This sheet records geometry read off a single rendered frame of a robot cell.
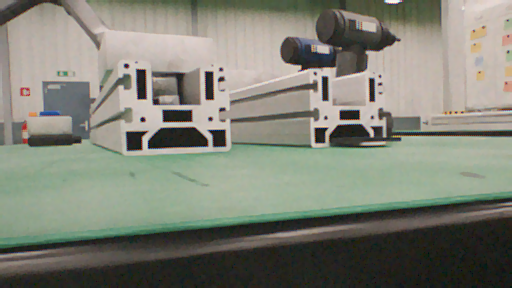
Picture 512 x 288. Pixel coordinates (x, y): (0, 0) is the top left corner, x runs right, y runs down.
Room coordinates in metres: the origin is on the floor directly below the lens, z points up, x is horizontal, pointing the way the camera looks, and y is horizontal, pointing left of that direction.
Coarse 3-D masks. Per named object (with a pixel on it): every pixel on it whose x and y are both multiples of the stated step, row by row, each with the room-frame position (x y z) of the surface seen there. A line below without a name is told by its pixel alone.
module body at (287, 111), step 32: (256, 96) 0.67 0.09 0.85; (288, 96) 0.54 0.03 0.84; (320, 96) 0.50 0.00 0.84; (352, 96) 0.55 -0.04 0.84; (384, 96) 0.54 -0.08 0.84; (256, 128) 0.64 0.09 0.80; (288, 128) 0.54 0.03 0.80; (320, 128) 0.52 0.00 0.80; (352, 128) 0.55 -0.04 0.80; (384, 128) 0.54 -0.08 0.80
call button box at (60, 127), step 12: (36, 120) 0.92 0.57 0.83; (48, 120) 0.93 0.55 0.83; (60, 120) 0.94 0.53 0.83; (36, 132) 0.92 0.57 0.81; (48, 132) 0.93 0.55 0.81; (60, 132) 0.94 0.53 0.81; (36, 144) 0.92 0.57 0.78; (48, 144) 0.93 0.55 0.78; (60, 144) 0.94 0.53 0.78; (72, 144) 0.95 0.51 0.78
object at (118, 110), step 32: (128, 64) 0.41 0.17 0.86; (128, 96) 0.41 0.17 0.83; (160, 96) 0.46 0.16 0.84; (192, 96) 0.47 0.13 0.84; (224, 96) 0.45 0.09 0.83; (96, 128) 1.07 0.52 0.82; (128, 128) 0.41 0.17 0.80; (160, 128) 0.48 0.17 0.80; (192, 128) 0.45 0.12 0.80; (224, 128) 0.45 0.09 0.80
